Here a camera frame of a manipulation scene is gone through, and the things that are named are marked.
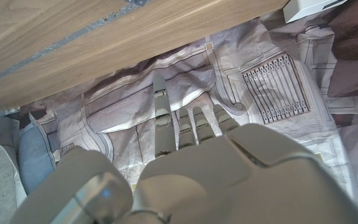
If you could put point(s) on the printed sofa backdrop cloth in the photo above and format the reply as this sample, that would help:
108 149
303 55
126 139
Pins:
275 87

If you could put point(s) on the white power box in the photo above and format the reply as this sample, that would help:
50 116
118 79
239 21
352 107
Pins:
309 9

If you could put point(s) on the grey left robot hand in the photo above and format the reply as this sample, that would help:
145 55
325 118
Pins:
228 180

